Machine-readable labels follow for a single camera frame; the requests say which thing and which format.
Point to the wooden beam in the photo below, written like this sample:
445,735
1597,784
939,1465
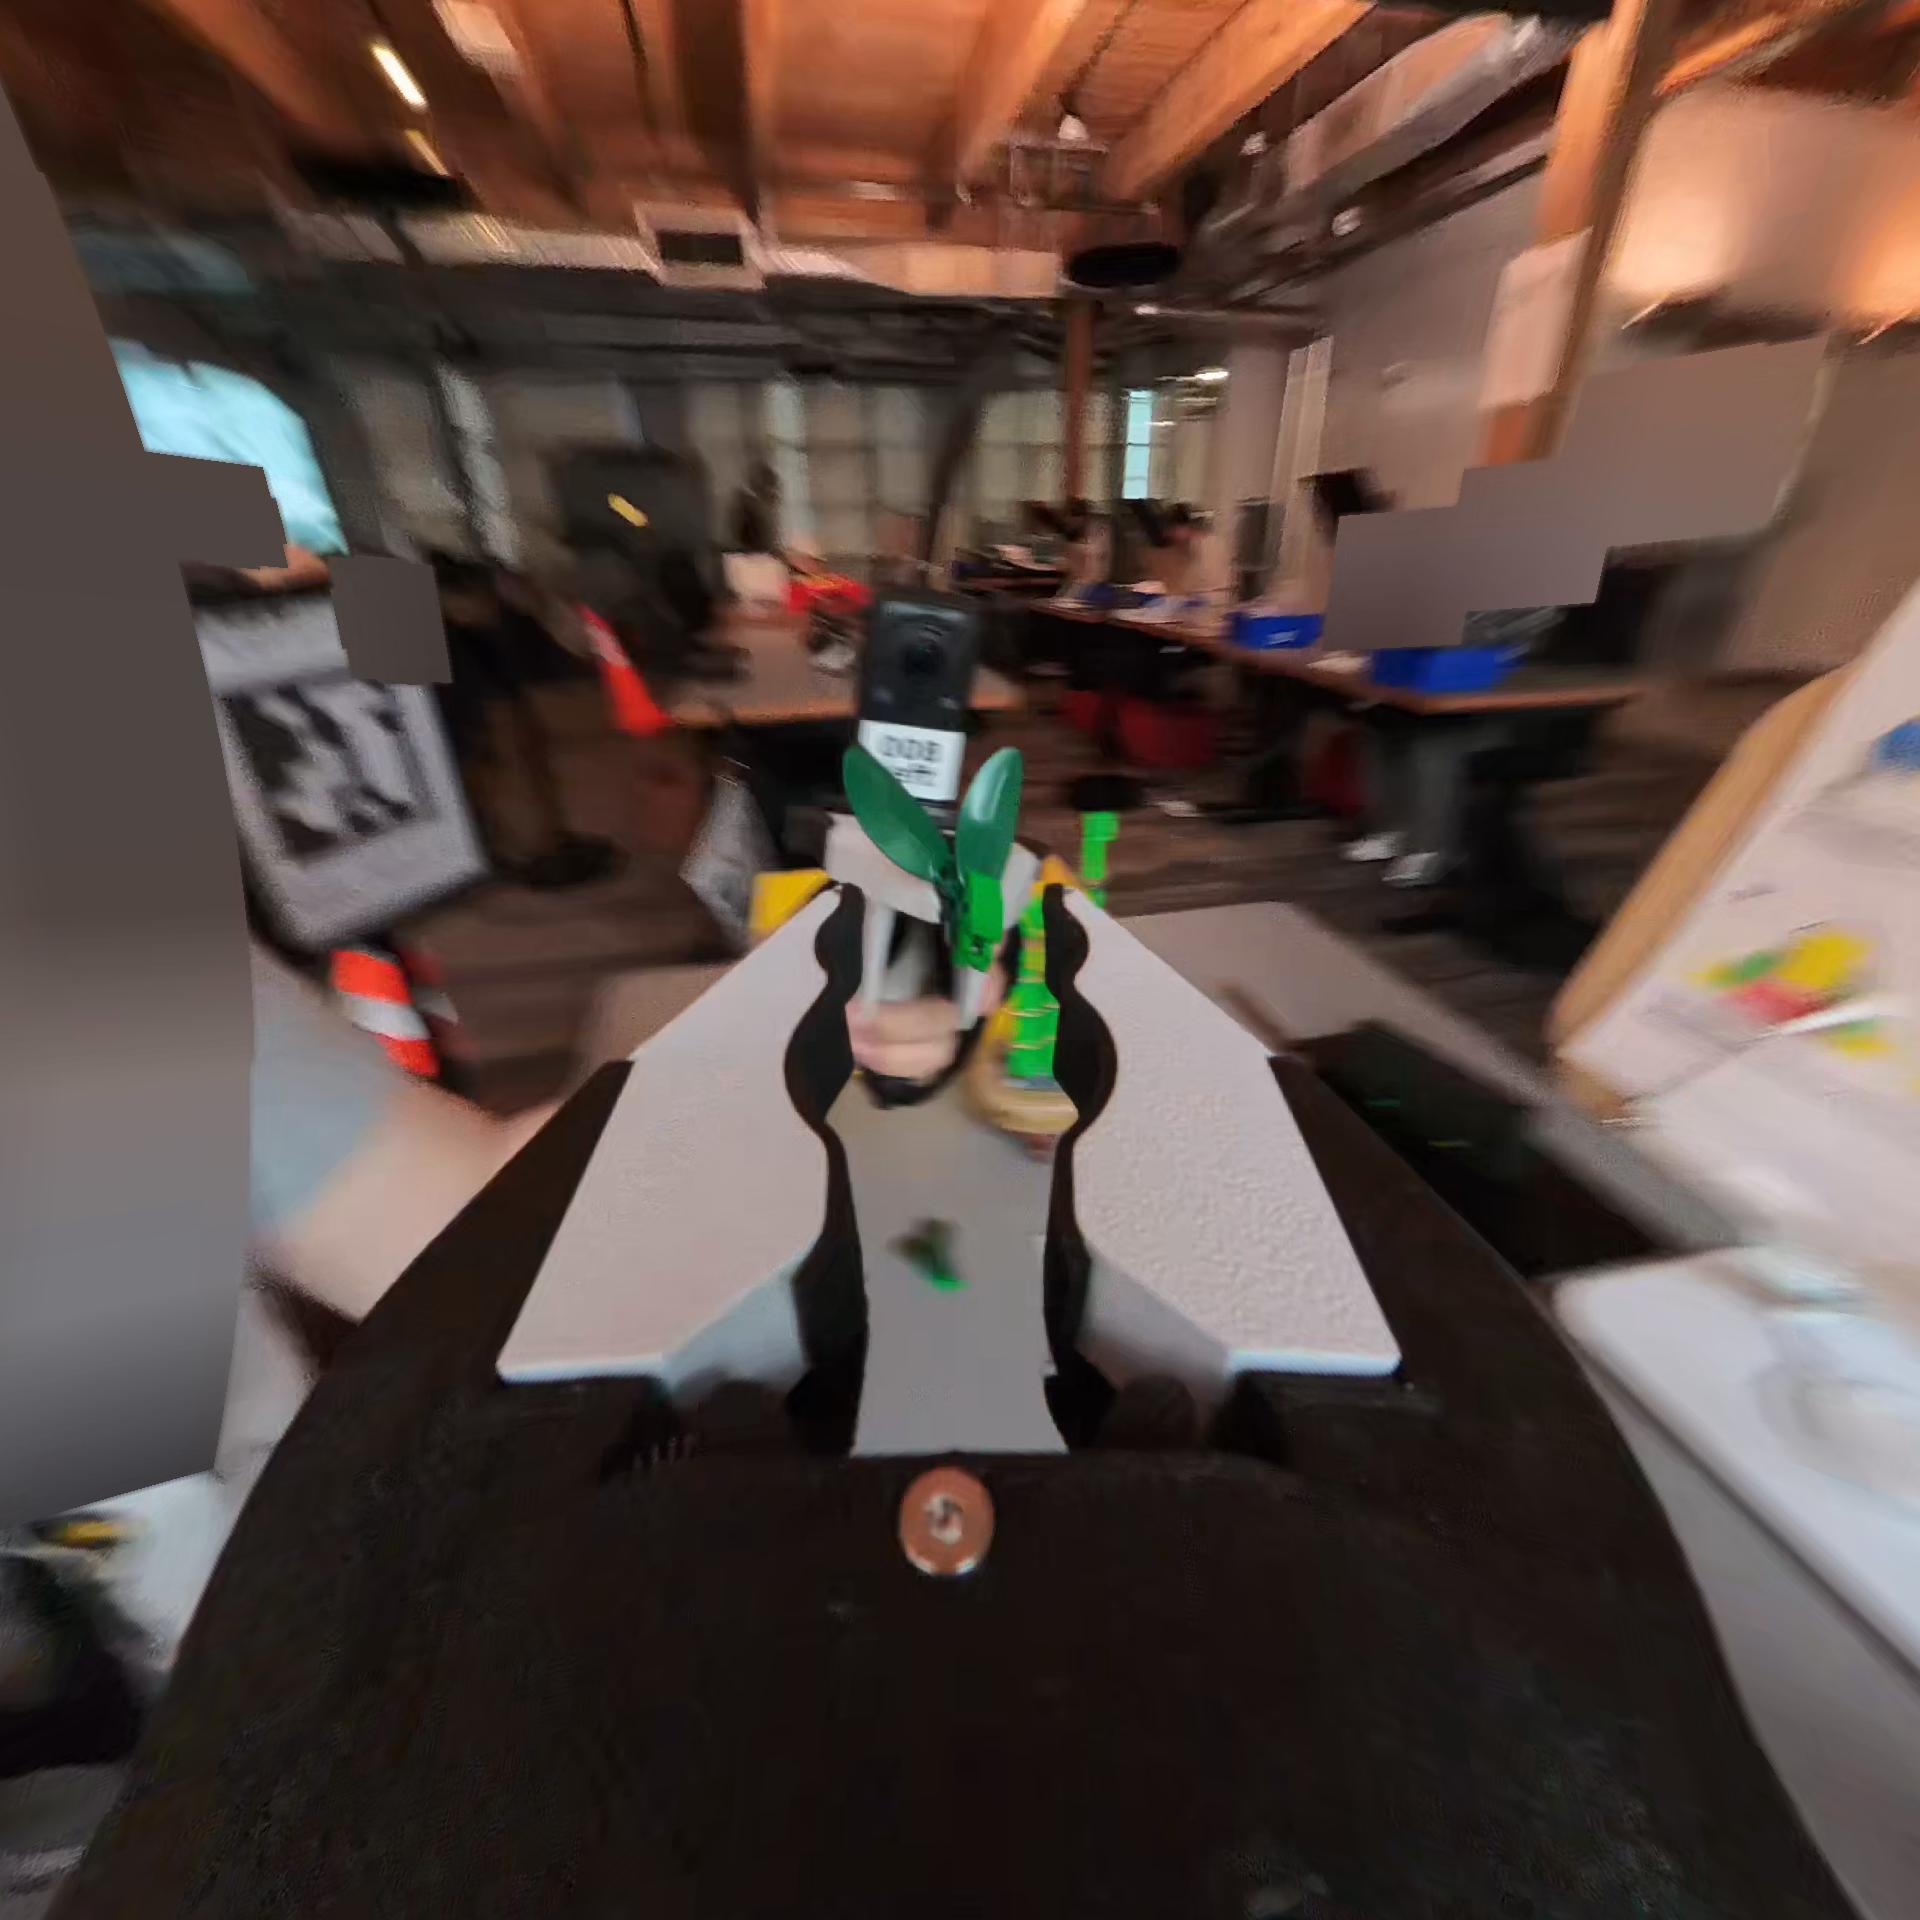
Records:
1597,224

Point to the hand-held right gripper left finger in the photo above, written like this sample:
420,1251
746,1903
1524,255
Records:
675,1201

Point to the lego plant with tan pot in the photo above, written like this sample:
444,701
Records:
1031,1035

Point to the green lego leaf assembly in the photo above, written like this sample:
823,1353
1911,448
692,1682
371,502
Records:
983,840

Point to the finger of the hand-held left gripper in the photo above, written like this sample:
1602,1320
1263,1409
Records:
1018,901
900,930

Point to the long wooden table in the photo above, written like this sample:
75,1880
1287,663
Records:
1499,690

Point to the blue storage bin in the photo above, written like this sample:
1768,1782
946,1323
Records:
1276,627
1447,665

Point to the wooden board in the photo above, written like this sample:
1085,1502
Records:
1680,901

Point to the white box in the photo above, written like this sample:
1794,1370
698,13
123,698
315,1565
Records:
1769,1441

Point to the person's left hand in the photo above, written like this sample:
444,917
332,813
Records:
900,1042

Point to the orange traffic cone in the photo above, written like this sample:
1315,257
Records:
387,1013
627,675

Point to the small green lego piece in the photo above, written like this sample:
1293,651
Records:
932,1253

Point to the person's left forearm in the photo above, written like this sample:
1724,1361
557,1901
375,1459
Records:
404,1185

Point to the printed instruction sheet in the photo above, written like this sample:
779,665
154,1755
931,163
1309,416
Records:
1785,975

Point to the large marker tag board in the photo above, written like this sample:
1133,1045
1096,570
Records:
329,765

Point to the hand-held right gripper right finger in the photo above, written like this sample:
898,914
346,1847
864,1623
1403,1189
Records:
1215,1201

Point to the ceiling air vent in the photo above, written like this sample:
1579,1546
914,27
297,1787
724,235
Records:
698,247

